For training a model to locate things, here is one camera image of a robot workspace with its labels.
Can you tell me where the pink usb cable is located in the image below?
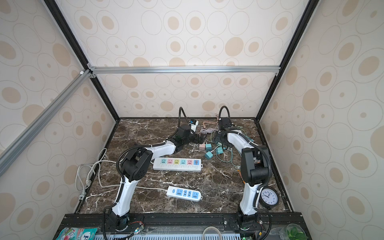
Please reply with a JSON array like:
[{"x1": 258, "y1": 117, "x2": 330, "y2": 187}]
[{"x1": 202, "y1": 113, "x2": 220, "y2": 129}]

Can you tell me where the long white colourful power strip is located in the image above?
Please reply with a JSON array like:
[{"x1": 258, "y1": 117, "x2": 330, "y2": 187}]
[{"x1": 153, "y1": 157, "x2": 203, "y2": 172}]

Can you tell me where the teal charger plug front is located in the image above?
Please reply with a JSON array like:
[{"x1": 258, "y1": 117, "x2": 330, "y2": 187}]
[{"x1": 205, "y1": 151, "x2": 214, "y2": 160}]

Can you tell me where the teal charger plug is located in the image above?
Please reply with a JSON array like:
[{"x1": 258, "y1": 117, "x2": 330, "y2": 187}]
[
  {"x1": 205, "y1": 144, "x2": 212, "y2": 151},
  {"x1": 216, "y1": 146, "x2": 224, "y2": 155},
  {"x1": 205, "y1": 151, "x2": 214, "y2": 160}
]

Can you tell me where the short white blue power strip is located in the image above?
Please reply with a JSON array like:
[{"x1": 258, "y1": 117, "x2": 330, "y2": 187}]
[{"x1": 167, "y1": 186, "x2": 203, "y2": 202}]

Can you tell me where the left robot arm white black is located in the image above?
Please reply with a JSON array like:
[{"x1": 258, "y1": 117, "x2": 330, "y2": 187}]
[{"x1": 103, "y1": 118, "x2": 206, "y2": 231}]

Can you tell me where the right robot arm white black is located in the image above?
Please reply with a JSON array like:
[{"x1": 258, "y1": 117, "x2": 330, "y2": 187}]
[{"x1": 216, "y1": 106, "x2": 273, "y2": 216}]

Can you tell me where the teal charger plug right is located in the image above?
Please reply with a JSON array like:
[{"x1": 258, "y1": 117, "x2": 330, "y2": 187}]
[{"x1": 216, "y1": 146, "x2": 224, "y2": 155}]

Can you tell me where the teal charger plug near pink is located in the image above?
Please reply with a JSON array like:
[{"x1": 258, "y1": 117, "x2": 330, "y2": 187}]
[{"x1": 205, "y1": 144, "x2": 212, "y2": 151}]

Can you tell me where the black round clock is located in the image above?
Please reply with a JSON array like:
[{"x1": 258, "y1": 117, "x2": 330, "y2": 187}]
[{"x1": 259, "y1": 187, "x2": 280, "y2": 210}]

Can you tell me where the clear cup with green leaves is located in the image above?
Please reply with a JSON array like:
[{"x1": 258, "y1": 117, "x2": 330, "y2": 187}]
[{"x1": 279, "y1": 224, "x2": 309, "y2": 240}]

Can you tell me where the green snack packet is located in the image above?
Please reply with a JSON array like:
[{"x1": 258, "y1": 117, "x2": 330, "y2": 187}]
[{"x1": 56, "y1": 228, "x2": 98, "y2": 240}]

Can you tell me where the teal usb cable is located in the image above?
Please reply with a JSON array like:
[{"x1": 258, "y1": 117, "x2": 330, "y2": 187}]
[{"x1": 221, "y1": 137, "x2": 255, "y2": 165}]

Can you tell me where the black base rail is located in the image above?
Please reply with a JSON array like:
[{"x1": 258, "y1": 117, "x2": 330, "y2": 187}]
[{"x1": 55, "y1": 212, "x2": 311, "y2": 238}]

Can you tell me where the white power strip cord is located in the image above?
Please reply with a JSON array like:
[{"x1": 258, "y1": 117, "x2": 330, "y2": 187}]
[{"x1": 74, "y1": 148, "x2": 169, "y2": 201}]

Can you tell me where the horizontal aluminium rail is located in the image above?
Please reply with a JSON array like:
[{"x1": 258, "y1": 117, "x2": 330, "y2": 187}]
[{"x1": 91, "y1": 66, "x2": 280, "y2": 74}]

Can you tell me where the diagonal aluminium rail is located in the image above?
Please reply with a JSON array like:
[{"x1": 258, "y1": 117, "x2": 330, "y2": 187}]
[{"x1": 1, "y1": 70, "x2": 91, "y2": 175}]

